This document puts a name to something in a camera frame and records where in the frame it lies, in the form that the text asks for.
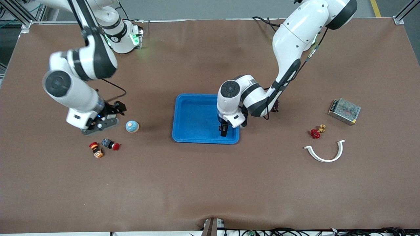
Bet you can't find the blue plastic tray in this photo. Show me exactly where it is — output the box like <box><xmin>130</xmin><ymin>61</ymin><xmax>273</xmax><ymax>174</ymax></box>
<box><xmin>172</xmin><ymin>94</ymin><xmax>240</xmax><ymax>145</ymax></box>

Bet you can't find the black red emergency stop button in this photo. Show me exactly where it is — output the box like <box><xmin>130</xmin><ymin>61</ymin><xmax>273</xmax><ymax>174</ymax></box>
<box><xmin>101</xmin><ymin>138</ymin><xmax>120</xmax><ymax>151</ymax></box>

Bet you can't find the orange red push button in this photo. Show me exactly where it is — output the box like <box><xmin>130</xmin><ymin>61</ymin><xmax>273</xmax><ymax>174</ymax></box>
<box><xmin>89</xmin><ymin>142</ymin><xmax>104</xmax><ymax>159</ymax></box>

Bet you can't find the white semicircular pipe clamp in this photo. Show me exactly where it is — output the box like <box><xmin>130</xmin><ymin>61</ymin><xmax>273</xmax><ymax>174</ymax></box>
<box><xmin>304</xmin><ymin>140</ymin><xmax>346</xmax><ymax>163</ymax></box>

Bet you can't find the perforated metal power supply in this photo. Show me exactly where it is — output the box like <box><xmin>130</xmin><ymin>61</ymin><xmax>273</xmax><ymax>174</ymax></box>
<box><xmin>327</xmin><ymin>98</ymin><xmax>362</xmax><ymax>126</ymax></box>

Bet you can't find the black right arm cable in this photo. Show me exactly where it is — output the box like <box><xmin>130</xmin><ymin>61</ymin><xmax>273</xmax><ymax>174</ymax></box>
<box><xmin>67</xmin><ymin>0</ymin><xmax>127</xmax><ymax>103</ymax></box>

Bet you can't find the brass valve with red handle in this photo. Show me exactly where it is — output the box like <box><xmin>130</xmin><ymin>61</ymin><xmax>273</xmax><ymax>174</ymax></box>
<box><xmin>310</xmin><ymin>124</ymin><xmax>326</xmax><ymax>139</ymax></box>

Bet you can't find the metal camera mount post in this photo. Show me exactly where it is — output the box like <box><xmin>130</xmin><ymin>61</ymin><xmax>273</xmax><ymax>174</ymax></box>
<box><xmin>201</xmin><ymin>217</ymin><xmax>226</xmax><ymax>236</ymax></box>

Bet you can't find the aluminium frame post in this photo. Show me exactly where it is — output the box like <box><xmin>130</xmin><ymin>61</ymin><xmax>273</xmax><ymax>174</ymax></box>
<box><xmin>393</xmin><ymin>0</ymin><xmax>420</xmax><ymax>26</ymax></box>
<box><xmin>0</xmin><ymin>0</ymin><xmax>36</xmax><ymax>30</ymax></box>

